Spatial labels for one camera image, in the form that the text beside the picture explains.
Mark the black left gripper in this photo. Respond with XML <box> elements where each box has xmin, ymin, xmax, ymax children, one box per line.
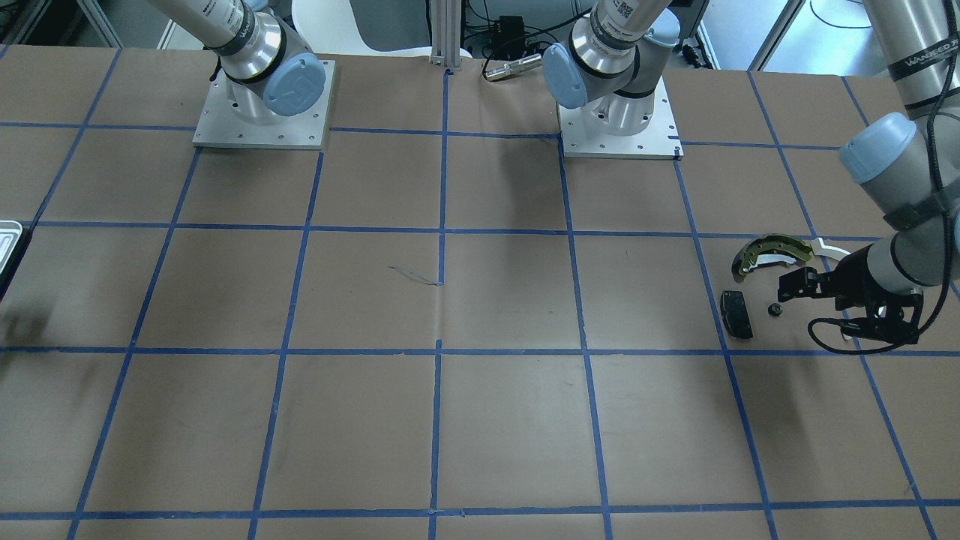
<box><xmin>778</xmin><ymin>250</ymin><xmax>925</xmax><ymax>342</ymax></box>

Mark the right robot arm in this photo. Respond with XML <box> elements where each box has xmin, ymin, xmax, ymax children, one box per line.
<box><xmin>150</xmin><ymin>1</ymin><xmax>327</xmax><ymax>117</ymax></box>

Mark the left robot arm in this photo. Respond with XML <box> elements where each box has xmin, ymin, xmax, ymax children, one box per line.
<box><xmin>542</xmin><ymin>1</ymin><xmax>958</xmax><ymax>350</ymax></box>

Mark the silver metal tray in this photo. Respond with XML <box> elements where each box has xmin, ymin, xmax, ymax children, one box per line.
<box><xmin>1</xmin><ymin>220</ymin><xmax>30</xmax><ymax>283</ymax></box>

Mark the olive green brake shoe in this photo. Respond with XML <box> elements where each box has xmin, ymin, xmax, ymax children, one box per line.
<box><xmin>730</xmin><ymin>233</ymin><xmax>814</xmax><ymax>281</ymax></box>

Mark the black brake pad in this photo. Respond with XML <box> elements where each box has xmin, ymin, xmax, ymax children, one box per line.
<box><xmin>720</xmin><ymin>290</ymin><xmax>754</xmax><ymax>341</ymax></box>

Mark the white curved plastic bracket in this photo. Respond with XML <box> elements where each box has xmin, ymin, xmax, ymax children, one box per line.
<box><xmin>809</xmin><ymin>237</ymin><xmax>851</xmax><ymax>261</ymax></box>

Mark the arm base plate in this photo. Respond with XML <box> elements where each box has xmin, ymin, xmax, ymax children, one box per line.
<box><xmin>556</xmin><ymin>78</ymin><xmax>685</xmax><ymax>161</ymax></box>
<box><xmin>192</xmin><ymin>58</ymin><xmax>337</xmax><ymax>151</ymax></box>

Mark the aluminium frame post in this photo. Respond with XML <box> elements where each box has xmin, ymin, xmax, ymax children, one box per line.
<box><xmin>425</xmin><ymin>1</ymin><xmax>463</xmax><ymax>73</ymax></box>

